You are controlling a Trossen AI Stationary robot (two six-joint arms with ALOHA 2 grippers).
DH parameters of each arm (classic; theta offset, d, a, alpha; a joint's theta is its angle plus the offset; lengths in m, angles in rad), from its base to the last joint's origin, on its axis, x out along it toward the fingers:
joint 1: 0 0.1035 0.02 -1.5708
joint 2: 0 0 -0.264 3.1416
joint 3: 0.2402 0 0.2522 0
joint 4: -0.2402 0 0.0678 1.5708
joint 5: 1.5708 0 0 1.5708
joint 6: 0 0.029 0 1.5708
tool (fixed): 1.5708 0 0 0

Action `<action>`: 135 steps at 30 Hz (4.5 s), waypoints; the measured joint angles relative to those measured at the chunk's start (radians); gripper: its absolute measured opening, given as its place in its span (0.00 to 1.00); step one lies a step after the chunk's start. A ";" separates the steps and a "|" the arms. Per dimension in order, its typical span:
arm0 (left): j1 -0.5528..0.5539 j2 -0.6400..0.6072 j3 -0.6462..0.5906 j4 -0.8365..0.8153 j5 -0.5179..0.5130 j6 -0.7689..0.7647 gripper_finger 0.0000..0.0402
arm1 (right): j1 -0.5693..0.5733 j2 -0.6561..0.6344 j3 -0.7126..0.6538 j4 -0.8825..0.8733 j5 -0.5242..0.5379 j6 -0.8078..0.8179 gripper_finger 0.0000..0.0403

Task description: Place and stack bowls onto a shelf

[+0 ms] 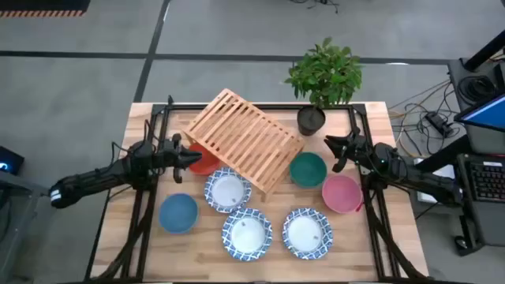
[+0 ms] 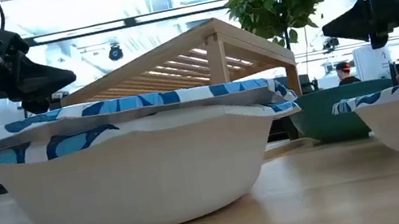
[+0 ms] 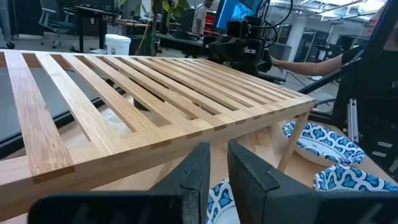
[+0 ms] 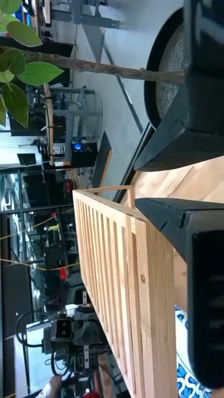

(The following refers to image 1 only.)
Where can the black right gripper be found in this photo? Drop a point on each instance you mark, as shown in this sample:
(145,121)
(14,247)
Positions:
(357,150)

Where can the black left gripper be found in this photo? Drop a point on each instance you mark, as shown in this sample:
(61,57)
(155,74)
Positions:
(169,155)

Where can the red plastic bowl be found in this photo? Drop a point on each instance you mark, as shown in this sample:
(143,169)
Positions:
(207,165)

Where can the green plastic bowl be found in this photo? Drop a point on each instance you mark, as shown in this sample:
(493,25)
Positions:
(307,170)

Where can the pink plastic bowl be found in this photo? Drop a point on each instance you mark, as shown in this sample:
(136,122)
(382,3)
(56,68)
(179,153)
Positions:
(341,194)

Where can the blue patterned paper bowl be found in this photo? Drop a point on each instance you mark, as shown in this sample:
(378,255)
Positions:
(307,234)
(247,235)
(227,191)

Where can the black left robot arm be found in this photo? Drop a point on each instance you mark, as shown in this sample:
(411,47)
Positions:
(98,175)

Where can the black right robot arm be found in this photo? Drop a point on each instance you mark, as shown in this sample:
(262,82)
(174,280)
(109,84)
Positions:
(418,175)

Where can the slatted wooden shelf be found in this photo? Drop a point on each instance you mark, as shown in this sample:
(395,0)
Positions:
(244,138)

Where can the blue plastic bowl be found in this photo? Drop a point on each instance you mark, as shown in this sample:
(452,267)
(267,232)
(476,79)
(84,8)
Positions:
(178,214)

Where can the potted green plant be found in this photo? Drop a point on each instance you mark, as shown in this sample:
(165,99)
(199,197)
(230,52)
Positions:
(325,75)

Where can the black power adapter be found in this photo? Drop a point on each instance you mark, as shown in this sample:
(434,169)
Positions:
(438,123)

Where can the white paper sheet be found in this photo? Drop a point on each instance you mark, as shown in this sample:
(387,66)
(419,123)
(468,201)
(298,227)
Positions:
(446,172)

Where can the blue lit monitor screen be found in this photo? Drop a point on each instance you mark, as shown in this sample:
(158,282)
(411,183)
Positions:
(487,114)

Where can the black keyboard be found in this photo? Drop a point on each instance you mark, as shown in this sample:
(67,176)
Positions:
(489,181)

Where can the grey workstation cart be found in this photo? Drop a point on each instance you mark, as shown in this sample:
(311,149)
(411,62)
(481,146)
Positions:
(489,221)

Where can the black metal pole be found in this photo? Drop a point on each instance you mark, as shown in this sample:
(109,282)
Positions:
(485,51)

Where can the black device with blue light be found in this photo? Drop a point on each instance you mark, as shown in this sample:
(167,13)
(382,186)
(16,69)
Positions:
(12,159)

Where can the grey side table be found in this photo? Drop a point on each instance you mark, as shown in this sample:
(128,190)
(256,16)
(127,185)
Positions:
(16,221)

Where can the black orange striped mat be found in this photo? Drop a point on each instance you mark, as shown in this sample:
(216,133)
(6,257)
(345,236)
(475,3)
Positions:
(39,4)

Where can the black metal table frame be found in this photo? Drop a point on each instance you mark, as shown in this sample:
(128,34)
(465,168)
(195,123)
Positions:
(256,106)

